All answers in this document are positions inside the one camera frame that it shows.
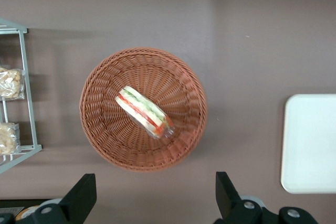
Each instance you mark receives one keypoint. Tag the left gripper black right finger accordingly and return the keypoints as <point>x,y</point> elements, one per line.
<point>228,197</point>

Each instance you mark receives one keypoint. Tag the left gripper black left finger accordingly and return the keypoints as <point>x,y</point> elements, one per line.
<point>78,197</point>

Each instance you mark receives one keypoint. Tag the plastic sandwich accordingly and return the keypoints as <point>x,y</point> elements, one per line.
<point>143,110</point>

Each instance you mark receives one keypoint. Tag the round brown wicker basket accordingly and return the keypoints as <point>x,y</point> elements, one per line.
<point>105,119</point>

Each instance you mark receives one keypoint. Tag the cream plastic tray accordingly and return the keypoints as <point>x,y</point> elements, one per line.
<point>312,142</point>

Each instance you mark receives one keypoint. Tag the clear bag of snacks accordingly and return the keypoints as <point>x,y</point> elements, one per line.
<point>10,83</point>
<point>8,138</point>

